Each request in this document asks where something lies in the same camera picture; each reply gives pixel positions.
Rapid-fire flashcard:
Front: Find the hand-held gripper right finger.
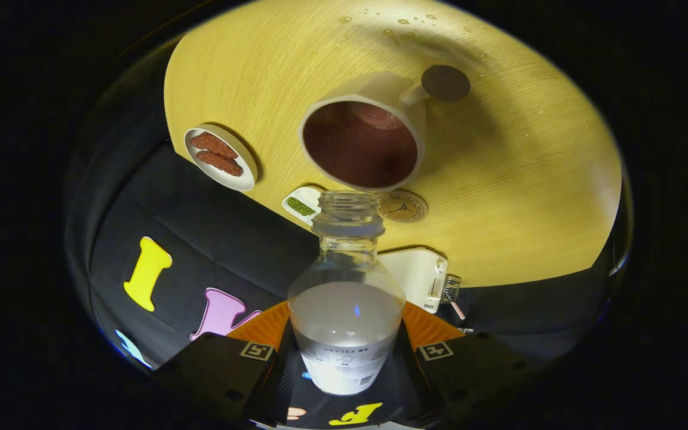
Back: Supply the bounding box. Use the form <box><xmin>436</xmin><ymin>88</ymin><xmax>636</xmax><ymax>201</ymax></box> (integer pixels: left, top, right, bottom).
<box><xmin>403</xmin><ymin>302</ymin><xmax>530</xmax><ymax>422</ymax></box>

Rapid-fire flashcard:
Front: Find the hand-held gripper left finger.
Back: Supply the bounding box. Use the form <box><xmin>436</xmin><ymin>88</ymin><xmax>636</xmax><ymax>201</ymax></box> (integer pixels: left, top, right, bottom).
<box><xmin>153</xmin><ymin>300</ymin><xmax>292</xmax><ymax>422</ymax></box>

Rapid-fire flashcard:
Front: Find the clear juice bottle white label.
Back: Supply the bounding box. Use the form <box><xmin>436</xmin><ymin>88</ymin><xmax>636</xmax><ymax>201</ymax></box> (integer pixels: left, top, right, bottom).
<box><xmin>288</xmin><ymin>191</ymin><xmax>406</xmax><ymax>396</ymax></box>

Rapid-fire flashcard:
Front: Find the round cork coaster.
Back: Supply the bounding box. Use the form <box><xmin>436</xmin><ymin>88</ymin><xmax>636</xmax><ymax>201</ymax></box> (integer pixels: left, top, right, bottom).
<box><xmin>378</xmin><ymin>190</ymin><xmax>429</xmax><ymax>224</ymax></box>

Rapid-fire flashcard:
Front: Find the cream cup with handle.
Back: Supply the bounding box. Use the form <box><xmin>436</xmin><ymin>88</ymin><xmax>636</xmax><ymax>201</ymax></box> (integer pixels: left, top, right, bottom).
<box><xmin>298</xmin><ymin>64</ymin><xmax>471</xmax><ymax>192</ymax></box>

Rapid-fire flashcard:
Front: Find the white toaster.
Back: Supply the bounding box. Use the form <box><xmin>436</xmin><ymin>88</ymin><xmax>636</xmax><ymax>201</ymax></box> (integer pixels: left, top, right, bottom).
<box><xmin>378</xmin><ymin>247</ymin><xmax>449</xmax><ymax>314</ymax></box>

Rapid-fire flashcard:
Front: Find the black backdrop cloth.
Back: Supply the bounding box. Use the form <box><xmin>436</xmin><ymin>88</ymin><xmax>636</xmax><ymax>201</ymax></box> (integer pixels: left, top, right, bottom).
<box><xmin>64</xmin><ymin>36</ymin><xmax>631</xmax><ymax>428</ymax></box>

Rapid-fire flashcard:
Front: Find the white divided bean dish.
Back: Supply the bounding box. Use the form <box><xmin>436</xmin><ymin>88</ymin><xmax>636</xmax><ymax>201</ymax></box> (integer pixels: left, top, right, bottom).
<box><xmin>282</xmin><ymin>186</ymin><xmax>324</xmax><ymax>226</ymax></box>

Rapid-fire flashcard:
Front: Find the round white plate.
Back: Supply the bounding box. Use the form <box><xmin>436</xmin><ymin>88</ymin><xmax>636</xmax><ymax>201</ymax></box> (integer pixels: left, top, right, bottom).
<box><xmin>184</xmin><ymin>124</ymin><xmax>258</xmax><ymax>192</ymax></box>

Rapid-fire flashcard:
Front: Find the wooden table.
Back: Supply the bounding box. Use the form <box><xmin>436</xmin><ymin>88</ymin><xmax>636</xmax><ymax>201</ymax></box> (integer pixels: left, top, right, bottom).
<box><xmin>164</xmin><ymin>0</ymin><xmax>622</xmax><ymax>288</ymax></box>

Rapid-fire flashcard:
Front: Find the red dried meat slice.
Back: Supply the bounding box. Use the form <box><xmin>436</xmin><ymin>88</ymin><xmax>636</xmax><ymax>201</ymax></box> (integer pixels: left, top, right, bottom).
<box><xmin>196</xmin><ymin>149</ymin><xmax>244</xmax><ymax>177</ymax></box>
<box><xmin>191</xmin><ymin>131</ymin><xmax>239</xmax><ymax>159</ymax></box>

